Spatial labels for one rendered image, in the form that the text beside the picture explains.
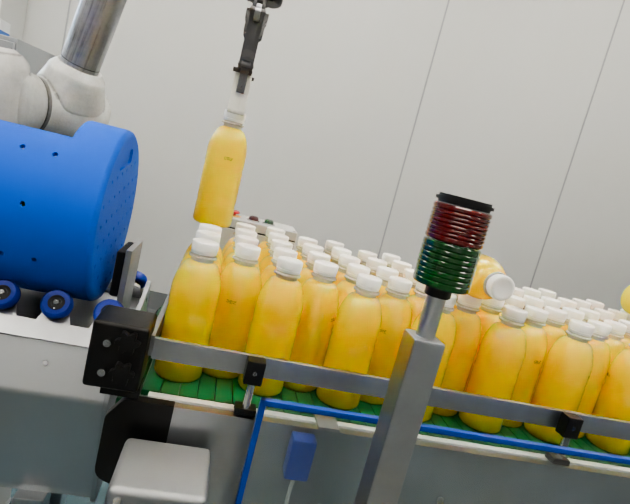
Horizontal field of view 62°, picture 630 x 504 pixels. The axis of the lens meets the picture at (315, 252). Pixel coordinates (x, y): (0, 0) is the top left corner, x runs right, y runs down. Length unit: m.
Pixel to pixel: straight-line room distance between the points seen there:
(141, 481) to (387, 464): 0.28
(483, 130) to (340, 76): 1.04
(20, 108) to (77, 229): 0.75
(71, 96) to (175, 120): 2.09
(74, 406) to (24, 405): 0.07
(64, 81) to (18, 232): 0.80
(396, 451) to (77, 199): 0.53
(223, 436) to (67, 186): 0.41
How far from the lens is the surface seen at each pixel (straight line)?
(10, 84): 1.49
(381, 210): 3.64
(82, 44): 1.56
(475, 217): 0.56
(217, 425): 0.76
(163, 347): 0.74
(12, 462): 1.01
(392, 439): 0.63
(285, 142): 3.55
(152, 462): 0.71
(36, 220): 0.80
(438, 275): 0.56
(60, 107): 1.56
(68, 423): 0.91
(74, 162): 0.81
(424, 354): 0.59
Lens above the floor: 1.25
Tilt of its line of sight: 9 degrees down
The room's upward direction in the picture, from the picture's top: 14 degrees clockwise
